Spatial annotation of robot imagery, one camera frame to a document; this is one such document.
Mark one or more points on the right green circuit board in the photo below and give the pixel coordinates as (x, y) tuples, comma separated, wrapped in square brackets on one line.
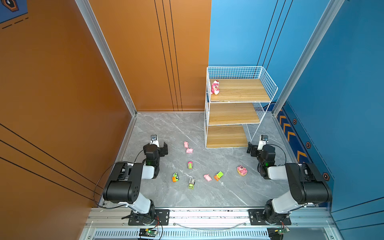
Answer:
[(282, 230)]

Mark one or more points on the green circuit board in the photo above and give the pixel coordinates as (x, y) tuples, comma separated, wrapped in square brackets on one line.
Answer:
[(148, 234), (282, 230)]

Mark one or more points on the green orange toy truck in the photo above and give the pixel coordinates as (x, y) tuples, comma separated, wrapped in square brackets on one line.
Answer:
[(218, 176)]

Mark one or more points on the aluminium front rail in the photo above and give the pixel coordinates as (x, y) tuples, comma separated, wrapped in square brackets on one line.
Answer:
[(217, 223)]

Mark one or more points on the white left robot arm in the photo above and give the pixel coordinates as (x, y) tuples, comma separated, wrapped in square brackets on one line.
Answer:
[(124, 183)]

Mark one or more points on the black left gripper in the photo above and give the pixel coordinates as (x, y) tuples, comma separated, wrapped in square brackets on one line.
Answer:
[(162, 150)]

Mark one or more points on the pink bear toy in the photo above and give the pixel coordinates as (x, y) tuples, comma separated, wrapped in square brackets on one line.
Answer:
[(215, 87)]

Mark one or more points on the green grey toy truck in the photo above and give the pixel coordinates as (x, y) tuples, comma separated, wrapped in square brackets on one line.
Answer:
[(191, 183)]

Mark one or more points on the orange green toy car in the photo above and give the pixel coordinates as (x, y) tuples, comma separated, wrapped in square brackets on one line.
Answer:
[(175, 177)]

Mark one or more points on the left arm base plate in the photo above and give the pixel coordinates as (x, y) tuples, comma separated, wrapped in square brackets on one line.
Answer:
[(161, 216)]

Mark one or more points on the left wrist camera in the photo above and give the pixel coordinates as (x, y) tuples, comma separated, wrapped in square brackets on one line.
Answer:
[(154, 140)]

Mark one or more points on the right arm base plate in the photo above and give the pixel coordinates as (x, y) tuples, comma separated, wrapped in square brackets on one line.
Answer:
[(259, 217)]

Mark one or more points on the white wire wooden shelf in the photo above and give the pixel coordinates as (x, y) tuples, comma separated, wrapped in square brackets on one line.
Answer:
[(233, 117)]

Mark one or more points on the left green circuit board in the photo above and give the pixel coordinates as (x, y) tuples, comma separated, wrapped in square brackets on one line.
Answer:
[(148, 234)]

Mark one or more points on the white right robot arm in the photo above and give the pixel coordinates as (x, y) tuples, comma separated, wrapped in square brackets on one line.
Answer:
[(306, 185)]

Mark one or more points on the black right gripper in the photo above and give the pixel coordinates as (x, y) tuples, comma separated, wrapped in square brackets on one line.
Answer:
[(253, 149)]

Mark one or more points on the pink round cake toy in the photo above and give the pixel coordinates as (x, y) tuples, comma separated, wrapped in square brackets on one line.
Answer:
[(242, 171)]

